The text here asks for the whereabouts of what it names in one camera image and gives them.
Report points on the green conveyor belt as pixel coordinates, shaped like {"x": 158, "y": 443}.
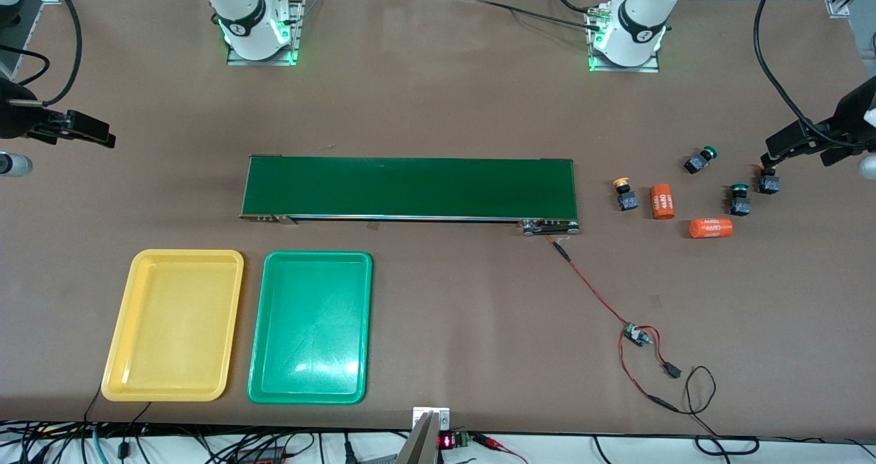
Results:
{"x": 410, "y": 187}

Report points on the red clip lead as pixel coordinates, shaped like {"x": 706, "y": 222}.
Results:
{"x": 496, "y": 442}

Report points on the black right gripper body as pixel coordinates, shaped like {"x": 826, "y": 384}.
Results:
{"x": 15, "y": 116}

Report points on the red digit display module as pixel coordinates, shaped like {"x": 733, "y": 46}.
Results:
{"x": 448, "y": 441}

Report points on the small speed controller board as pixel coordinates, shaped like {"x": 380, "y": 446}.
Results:
{"x": 636, "y": 334}

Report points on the green plastic tray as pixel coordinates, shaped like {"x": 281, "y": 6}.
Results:
{"x": 311, "y": 327}

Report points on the yellow push button switch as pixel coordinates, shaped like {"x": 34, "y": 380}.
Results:
{"x": 768, "y": 185}
{"x": 626, "y": 198}

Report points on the yellow plastic tray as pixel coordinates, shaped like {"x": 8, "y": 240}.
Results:
{"x": 171, "y": 327}

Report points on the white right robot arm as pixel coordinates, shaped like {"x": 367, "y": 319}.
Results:
{"x": 239, "y": 5}

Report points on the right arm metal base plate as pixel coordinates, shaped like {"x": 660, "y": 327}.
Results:
{"x": 298, "y": 19}

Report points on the green push button switch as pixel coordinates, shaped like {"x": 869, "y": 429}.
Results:
{"x": 740, "y": 205}
{"x": 697, "y": 163}

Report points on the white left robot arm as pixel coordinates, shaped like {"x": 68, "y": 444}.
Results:
{"x": 636, "y": 19}

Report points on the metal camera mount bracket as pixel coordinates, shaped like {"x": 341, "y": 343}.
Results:
{"x": 421, "y": 436}

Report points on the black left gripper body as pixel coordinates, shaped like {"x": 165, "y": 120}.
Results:
{"x": 857, "y": 113}

